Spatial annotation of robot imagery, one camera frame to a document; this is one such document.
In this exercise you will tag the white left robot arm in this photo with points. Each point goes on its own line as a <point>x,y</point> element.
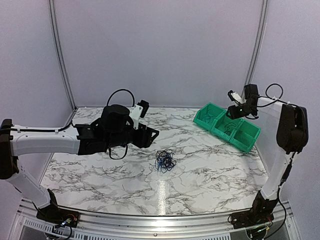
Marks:
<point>21,148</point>

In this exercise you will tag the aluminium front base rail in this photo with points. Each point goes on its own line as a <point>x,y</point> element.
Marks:
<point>216,226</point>

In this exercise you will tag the green plastic bin right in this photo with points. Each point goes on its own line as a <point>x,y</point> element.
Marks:
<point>245,136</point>

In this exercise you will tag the aluminium left corner post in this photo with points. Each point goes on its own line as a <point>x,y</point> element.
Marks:
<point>60,55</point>

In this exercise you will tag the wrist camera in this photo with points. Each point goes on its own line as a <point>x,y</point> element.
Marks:
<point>235,97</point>
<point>138,111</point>

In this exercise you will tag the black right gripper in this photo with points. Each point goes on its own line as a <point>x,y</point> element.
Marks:
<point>234,114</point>

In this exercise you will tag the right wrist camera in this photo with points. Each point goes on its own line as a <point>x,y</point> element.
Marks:
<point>235,97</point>

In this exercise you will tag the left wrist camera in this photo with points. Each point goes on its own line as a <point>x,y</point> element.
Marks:
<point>138,111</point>

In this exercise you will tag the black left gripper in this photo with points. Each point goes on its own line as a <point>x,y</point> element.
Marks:
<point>144,140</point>

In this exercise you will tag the green plastic bin left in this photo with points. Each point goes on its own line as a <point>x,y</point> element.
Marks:
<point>208,115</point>

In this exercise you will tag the green plastic bin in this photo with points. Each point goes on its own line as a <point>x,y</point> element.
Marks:
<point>245,136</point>
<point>208,115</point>
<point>225,127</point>

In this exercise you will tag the aluminium right corner post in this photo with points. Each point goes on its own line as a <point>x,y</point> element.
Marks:
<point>258,42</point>

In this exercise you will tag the aluminium corner post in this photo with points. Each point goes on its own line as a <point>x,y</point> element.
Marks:
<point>60,55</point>
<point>258,42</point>

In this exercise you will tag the green plastic bin middle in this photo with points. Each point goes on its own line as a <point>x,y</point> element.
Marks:
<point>225,127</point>

